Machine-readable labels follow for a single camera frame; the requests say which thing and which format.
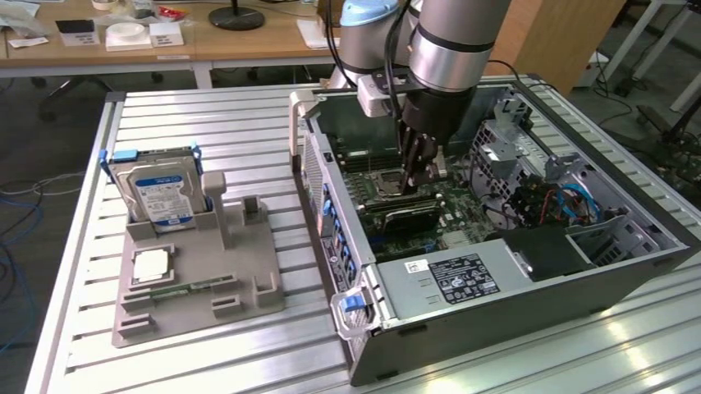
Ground metal CPU socket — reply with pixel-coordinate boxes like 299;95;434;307
370;167;410;202

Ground white paper card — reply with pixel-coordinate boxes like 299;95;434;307
6;36;49;49

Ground green motherboard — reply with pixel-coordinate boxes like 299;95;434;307
327;137;494;263

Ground hard disk with blue caddy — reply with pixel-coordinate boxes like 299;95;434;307
94;145;203;236

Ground open dark grey PC case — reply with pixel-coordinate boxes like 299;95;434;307
288;73;691;388

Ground clear plastic bags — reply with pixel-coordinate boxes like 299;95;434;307
0;0;48;38

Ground black power cable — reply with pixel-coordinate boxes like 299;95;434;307
484;59;548;87

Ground grey plastic parts rack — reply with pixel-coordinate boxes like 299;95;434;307
108;170;285;350

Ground brown cardboard box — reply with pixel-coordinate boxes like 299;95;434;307
316;0;344;29

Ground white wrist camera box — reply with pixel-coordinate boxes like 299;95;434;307
356;76;406;118

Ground black green graphics card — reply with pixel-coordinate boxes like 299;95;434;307
376;199;442;236

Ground white flat box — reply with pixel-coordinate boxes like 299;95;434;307
104;34;153;53

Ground blue case release latch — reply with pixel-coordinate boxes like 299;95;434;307
337;295;366;315

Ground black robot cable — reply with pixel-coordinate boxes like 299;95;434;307
382;0;423;165

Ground white table frame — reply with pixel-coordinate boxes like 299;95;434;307
599;0;701;112

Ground wooden desk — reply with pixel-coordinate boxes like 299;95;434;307
0;0;494;79

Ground black plastic air shroud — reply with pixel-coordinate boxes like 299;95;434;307
484;224;599;283

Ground black labelled RAM stick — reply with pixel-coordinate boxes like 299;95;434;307
360;195;442;214

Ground black round lamp base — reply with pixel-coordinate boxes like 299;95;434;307
207;0;265;31

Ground white paper stack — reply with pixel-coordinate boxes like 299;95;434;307
296;18;344;51

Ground silver CPU chip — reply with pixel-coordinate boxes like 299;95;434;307
131;250;168;284

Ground white box with black label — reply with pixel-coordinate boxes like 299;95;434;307
53;19;101;47

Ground blue disk wire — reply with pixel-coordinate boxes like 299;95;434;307
550;184;605;225

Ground perforated metal drive cage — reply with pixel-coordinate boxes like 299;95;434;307
468;96;551;198

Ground white box with small print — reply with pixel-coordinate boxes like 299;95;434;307
148;21;185;48

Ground grey power supply unit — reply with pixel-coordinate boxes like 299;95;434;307
375;239;536;322

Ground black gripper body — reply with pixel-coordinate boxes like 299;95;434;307
400;86;478;147

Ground grey metal disk bay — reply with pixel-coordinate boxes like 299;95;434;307
563;207;667;268

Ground bare green RAM stick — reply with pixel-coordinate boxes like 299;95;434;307
125;279;228;300

